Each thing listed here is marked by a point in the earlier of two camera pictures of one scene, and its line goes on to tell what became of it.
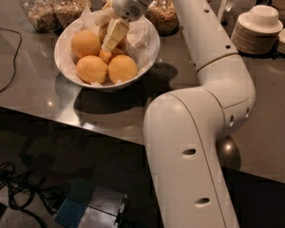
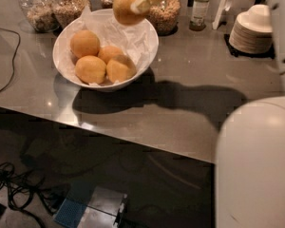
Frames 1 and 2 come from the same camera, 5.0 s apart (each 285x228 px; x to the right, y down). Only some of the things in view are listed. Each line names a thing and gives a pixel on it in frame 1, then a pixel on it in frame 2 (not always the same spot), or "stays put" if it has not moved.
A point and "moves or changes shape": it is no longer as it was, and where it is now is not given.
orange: (103, 32) moves or changes shape
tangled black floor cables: (23, 186) stays put
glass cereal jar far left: (41, 8) stays put
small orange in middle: (107, 55) stays put
